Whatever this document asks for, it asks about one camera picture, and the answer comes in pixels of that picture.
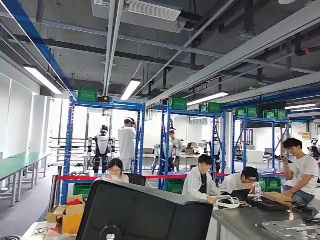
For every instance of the black panel part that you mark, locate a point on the black panel part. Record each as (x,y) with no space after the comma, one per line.
(149,215)

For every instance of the blue steel shelf rack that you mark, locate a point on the blue steel shelf rack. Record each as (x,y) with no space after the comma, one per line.
(67,149)
(244,142)
(166,149)

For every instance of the steel workbench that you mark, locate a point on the steel workbench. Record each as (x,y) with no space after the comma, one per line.
(237,222)

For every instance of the long black part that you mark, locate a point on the long black part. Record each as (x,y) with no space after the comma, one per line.
(300,207)

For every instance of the silver sheet metal part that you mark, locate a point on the silver sheet metal part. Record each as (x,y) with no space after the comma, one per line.
(292,230)

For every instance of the green plastic crate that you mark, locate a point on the green plastic crate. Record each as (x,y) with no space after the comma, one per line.
(252,111)
(87,95)
(214,107)
(203,107)
(273,184)
(262,184)
(81,191)
(240,111)
(176,187)
(281,114)
(269,114)
(177,103)

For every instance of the person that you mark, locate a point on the person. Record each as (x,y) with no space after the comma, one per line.
(302,172)
(175,145)
(115,172)
(127,145)
(237,182)
(197,185)

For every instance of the silver black humanoid robot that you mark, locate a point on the silver black humanoid robot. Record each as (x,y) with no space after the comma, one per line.
(156,159)

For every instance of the ceiling light strip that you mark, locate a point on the ceiling light strip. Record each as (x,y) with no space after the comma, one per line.
(207,98)
(300,106)
(130,89)
(42,79)

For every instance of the black chair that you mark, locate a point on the black chair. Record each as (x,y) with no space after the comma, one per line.
(136,180)

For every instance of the white black humanoid robot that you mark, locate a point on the white black humanoid robot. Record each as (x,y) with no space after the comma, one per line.
(102,149)

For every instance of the white headset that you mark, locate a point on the white headset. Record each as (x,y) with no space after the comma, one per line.
(226,202)

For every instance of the red barrier belt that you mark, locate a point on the red barrier belt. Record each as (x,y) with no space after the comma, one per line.
(75,178)

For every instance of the black laptop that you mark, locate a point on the black laptop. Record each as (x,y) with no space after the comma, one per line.
(240,194)

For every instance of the open cardboard box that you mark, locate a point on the open cardboard box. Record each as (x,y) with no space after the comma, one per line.
(72,218)

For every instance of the black belt stanchion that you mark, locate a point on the black belt stanchion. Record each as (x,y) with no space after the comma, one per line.
(53,195)

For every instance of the black plastic tray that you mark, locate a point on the black plastic tray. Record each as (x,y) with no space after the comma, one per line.
(269,205)

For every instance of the black smartphone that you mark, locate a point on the black smartphone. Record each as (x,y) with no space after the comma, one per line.
(286,159)

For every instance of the flat cardboard box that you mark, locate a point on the flat cardboard box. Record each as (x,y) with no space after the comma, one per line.
(277,197)

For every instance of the blue overhead steel beam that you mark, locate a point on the blue overhead steel beam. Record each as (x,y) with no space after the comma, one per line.
(37,43)

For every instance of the green-top table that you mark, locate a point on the green-top table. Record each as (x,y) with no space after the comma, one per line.
(15,164)

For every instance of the overhead rail hoist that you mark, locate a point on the overhead rail hoist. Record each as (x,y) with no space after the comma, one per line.
(105,99)

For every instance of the grey overhead rail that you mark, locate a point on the grey overhead rail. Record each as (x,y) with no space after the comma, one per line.
(237,53)
(112,49)

